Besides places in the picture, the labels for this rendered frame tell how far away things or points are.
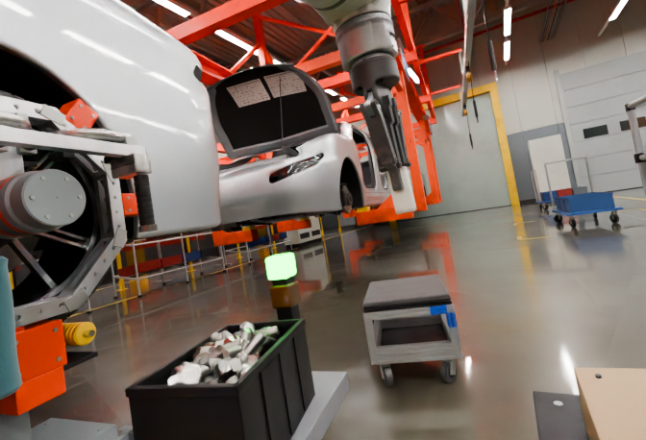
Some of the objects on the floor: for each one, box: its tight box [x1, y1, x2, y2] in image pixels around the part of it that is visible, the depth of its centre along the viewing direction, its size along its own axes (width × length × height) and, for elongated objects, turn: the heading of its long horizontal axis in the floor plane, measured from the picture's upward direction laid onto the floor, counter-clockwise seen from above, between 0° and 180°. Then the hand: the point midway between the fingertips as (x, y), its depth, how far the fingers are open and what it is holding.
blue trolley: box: [544, 156, 623, 228], centre depth 494 cm, size 104×67×96 cm
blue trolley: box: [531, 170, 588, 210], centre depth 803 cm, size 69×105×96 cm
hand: (401, 190), depth 53 cm, fingers closed
